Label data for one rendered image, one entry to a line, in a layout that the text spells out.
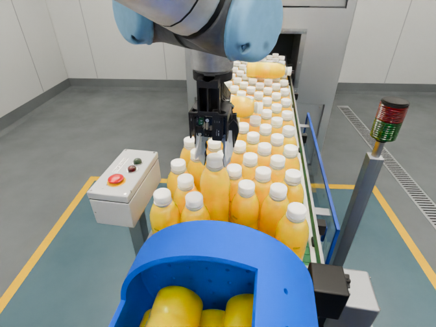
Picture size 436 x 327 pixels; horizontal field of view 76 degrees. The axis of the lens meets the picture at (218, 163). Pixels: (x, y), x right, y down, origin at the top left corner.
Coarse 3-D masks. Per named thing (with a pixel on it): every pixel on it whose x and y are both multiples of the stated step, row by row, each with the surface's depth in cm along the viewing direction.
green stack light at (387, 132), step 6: (378, 120) 70; (372, 126) 72; (378, 126) 70; (384, 126) 69; (390, 126) 68; (396, 126) 68; (372, 132) 72; (378, 132) 71; (384, 132) 70; (390, 132) 69; (396, 132) 70; (378, 138) 71; (384, 138) 70; (390, 138) 70
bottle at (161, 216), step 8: (152, 208) 63; (160, 208) 62; (168, 208) 62; (176, 208) 64; (152, 216) 63; (160, 216) 62; (168, 216) 62; (176, 216) 64; (152, 224) 64; (160, 224) 63; (168, 224) 63; (152, 232) 66
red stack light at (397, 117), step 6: (378, 108) 70; (384, 108) 68; (390, 108) 67; (396, 108) 66; (402, 108) 66; (408, 108) 67; (378, 114) 70; (384, 114) 68; (390, 114) 67; (396, 114) 67; (402, 114) 67; (384, 120) 69; (390, 120) 68; (396, 120) 68; (402, 120) 68
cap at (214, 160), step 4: (216, 152) 63; (208, 156) 62; (212, 156) 62; (216, 156) 62; (220, 156) 62; (208, 160) 61; (212, 160) 60; (216, 160) 60; (220, 160) 61; (208, 164) 61; (212, 164) 61; (216, 164) 61; (220, 164) 61
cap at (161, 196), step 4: (160, 188) 63; (164, 188) 63; (156, 192) 62; (160, 192) 62; (164, 192) 62; (168, 192) 62; (156, 196) 61; (160, 196) 61; (164, 196) 61; (168, 196) 61; (156, 200) 61; (160, 200) 61; (164, 200) 61; (168, 200) 62
